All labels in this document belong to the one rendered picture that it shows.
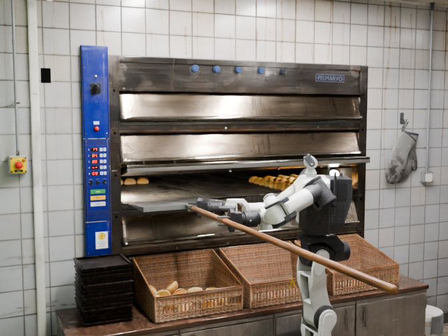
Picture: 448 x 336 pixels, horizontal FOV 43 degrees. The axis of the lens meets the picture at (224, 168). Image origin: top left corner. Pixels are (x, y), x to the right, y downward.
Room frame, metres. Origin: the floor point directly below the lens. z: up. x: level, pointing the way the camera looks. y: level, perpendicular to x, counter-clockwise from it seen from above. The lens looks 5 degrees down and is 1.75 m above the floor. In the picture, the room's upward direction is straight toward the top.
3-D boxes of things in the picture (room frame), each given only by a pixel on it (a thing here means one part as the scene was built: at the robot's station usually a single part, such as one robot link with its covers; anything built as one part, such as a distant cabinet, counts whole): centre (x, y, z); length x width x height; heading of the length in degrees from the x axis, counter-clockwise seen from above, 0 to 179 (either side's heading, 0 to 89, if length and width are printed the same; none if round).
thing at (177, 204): (3.52, 0.29, 1.19); 0.55 x 0.36 x 0.03; 115
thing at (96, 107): (4.28, 1.16, 1.07); 1.93 x 0.16 x 2.15; 24
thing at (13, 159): (3.21, 1.17, 1.46); 0.10 x 0.07 x 0.10; 114
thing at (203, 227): (3.86, -0.18, 1.02); 1.79 x 0.11 x 0.19; 114
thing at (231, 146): (3.86, -0.18, 1.54); 1.79 x 0.11 x 0.19; 114
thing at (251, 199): (3.88, -0.17, 1.16); 1.80 x 0.06 x 0.04; 114
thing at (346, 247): (3.09, -0.56, 1.01); 0.28 x 0.13 x 0.18; 115
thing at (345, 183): (3.05, -0.53, 1.27); 0.34 x 0.30 x 0.36; 176
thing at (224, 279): (3.38, 0.23, 0.72); 0.56 x 0.49 x 0.28; 114
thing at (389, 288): (2.50, -0.18, 1.20); 1.71 x 0.03 x 0.03; 25
